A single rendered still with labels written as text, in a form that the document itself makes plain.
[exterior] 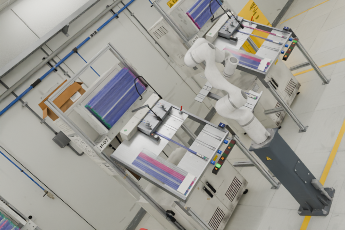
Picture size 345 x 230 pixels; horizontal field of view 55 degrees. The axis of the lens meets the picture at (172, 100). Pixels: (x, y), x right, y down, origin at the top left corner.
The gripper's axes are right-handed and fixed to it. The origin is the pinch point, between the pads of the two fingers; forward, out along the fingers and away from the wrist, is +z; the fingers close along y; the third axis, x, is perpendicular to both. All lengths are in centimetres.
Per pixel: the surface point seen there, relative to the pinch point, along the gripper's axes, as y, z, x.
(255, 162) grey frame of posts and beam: 24, 40, 57
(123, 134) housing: 74, 29, -48
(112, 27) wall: -92, 113, -187
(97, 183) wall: 75, 187, -83
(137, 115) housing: 53, 27, -49
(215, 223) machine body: 77, 77, 53
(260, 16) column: -286, 135, -31
